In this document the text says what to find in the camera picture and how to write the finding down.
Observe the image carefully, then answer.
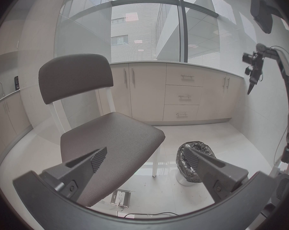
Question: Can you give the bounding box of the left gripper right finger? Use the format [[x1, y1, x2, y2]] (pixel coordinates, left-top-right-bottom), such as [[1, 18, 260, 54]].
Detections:
[[184, 148, 249, 204]]

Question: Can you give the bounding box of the black cable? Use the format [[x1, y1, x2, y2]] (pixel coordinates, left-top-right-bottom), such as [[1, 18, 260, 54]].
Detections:
[[124, 211, 181, 219]]

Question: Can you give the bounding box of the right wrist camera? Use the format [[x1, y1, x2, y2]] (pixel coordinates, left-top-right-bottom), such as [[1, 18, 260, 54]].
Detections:
[[242, 52, 255, 66]]

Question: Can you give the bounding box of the cream cabinet with tap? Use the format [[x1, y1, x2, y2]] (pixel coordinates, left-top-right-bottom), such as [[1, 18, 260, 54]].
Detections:
[[0, 81, 33, 163]]

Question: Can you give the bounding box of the dark grey white-framed chair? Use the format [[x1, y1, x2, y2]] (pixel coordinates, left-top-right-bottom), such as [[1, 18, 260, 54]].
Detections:
[[38, 54, 166, 208]]

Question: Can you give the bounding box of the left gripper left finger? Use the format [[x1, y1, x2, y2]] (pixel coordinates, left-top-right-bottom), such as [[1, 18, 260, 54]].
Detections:
[[40, 147, 108, 203]]

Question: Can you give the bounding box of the window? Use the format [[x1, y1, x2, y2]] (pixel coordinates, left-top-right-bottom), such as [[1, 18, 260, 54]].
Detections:
[[54, 0, 241, 69]]

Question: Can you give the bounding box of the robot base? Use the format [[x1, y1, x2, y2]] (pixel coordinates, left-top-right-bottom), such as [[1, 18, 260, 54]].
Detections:
[[261, 161, 289, 223]]

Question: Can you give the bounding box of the cream cabinet with drawers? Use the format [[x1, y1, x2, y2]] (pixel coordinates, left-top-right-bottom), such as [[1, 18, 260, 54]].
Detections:
[[98, 61, 244, 126]]

